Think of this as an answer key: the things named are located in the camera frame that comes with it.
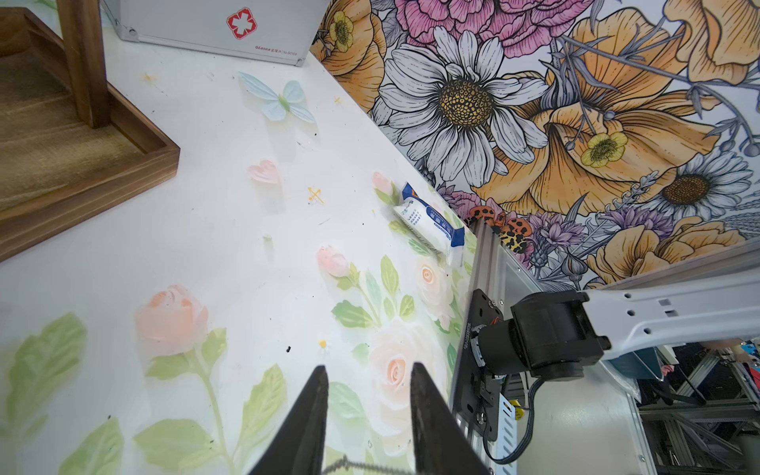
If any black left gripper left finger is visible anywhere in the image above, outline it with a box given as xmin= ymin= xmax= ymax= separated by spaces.
xmin=249 ymin=365 xmax=329 ymax=475

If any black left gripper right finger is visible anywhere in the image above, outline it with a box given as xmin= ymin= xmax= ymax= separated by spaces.
xmin=410 ymin=362 xmax=489 ymax=475

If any wooden jewelry display stand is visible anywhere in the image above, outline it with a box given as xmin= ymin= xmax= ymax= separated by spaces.
xmin=1 ymin=1 xmax=180 ymax=259

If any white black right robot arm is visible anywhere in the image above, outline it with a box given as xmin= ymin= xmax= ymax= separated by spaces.
xmin=469 ymin=268 xmax=759 ymax=381

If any white blue tube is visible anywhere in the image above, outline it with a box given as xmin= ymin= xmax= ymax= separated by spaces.
xmin=394 ymin=183 xmax=465 ymax=267

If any silver metal first-aid case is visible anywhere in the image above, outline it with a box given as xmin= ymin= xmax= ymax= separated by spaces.
xmin=101 ymin=0 xmax=329 ymax=67

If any hanging necklace on stand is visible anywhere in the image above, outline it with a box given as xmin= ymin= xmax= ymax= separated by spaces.
xmin=321 ymin=454 xmax=417 ymax=475

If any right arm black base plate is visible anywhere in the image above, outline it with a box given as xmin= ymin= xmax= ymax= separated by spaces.
xmin=450 ymin=289 xmax=503 ymax=441

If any aluminium front rail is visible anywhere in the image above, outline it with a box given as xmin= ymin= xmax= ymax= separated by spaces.
xmin=451 ymin=219 xmax=538 ymax=474

